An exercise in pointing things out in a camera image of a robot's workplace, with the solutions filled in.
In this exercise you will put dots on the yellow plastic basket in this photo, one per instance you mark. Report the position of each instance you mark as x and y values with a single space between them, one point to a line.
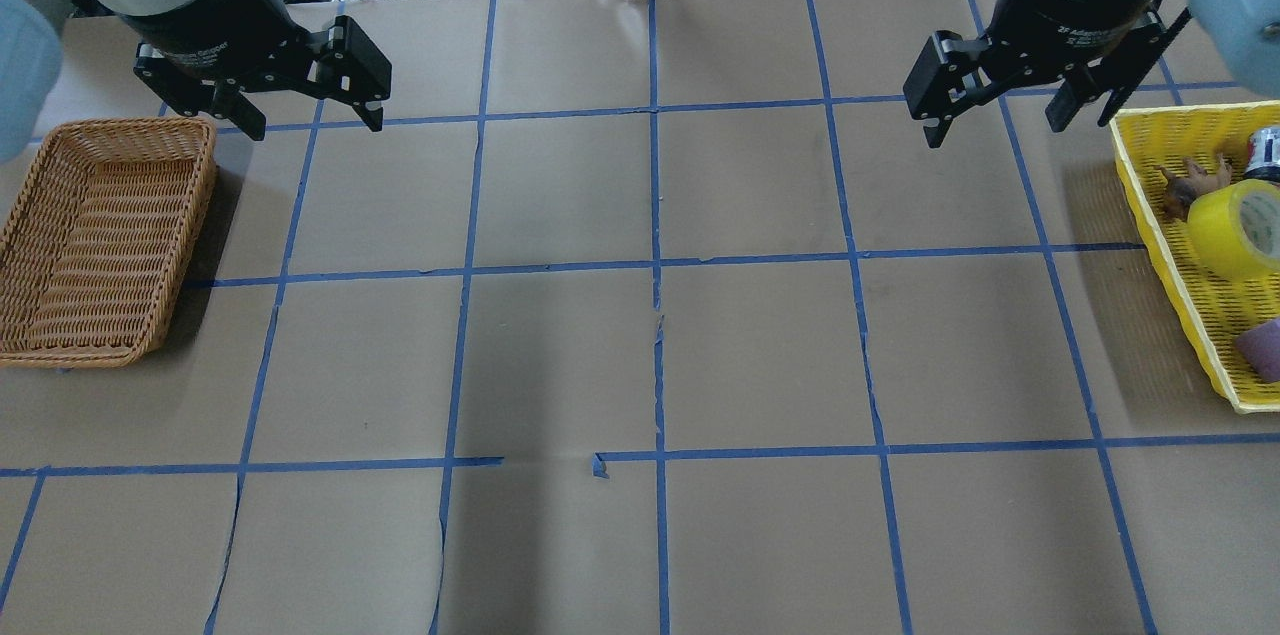
1211 310

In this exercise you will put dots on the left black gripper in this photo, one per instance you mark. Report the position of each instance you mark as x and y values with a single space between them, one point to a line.
222 20

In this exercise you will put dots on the brown wicker basket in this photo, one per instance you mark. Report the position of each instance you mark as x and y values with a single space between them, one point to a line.
99 240

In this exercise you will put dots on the small blue white can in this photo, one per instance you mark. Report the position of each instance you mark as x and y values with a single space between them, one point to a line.
1263 155

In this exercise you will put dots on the yellow tape roll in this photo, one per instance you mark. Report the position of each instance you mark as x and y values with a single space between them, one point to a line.
1234 231

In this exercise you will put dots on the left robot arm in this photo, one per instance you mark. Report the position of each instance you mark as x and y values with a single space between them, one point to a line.
32 56

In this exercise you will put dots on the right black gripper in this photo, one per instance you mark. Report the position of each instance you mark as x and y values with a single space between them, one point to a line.
1075 20

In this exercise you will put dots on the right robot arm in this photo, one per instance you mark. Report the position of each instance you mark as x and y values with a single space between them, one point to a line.
1244 33

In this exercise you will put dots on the brown toy animal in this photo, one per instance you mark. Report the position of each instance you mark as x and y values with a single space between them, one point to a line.
1181 191

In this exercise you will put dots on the purple foam block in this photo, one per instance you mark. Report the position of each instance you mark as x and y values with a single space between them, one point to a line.
1259 347

